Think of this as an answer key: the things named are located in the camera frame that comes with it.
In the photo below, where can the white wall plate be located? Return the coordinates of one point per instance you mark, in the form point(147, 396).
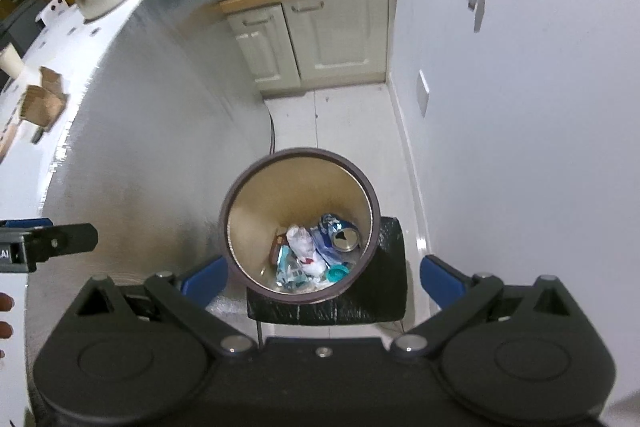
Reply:
point(424, 94)

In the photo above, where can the crumpled white plastic bag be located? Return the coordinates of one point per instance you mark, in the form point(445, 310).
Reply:
point(302, 244)

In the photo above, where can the person's left hand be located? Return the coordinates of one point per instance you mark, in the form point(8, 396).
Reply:
point(5, 329)

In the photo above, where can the teal bottle cap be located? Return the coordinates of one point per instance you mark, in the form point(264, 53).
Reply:
point(337, 273)

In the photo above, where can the black stool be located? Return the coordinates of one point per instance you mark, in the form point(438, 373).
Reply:
point(380, 292)

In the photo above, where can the small brown cardboard piece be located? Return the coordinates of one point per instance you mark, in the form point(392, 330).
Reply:
point(50, 79)

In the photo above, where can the cream floor cabinet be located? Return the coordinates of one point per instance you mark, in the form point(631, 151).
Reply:
point(330, 37)

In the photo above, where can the round brown-rimmed trash bin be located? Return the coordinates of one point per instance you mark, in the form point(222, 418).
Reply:
point(260, 207)

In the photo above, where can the white counter with silver panel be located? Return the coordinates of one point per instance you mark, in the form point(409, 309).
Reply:
point(150, 107)

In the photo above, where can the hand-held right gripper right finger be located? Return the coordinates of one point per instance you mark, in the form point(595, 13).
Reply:
point(442, 279)

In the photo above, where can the large brown cardboard piece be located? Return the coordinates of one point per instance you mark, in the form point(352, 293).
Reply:
point(42, 107)

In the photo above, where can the blue drink can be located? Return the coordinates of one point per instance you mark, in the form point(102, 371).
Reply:
point(345, 238)

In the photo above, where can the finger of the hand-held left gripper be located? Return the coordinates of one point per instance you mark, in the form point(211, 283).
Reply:
point(70, 239)
point(30, 223)

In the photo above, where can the teal printed packet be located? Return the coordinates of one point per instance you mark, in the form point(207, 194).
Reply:
point(290, 269)

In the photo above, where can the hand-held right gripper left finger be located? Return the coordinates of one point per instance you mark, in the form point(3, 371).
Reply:
point(207, 279)

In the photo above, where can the white cup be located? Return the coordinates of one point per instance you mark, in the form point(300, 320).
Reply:
point(11, 62)

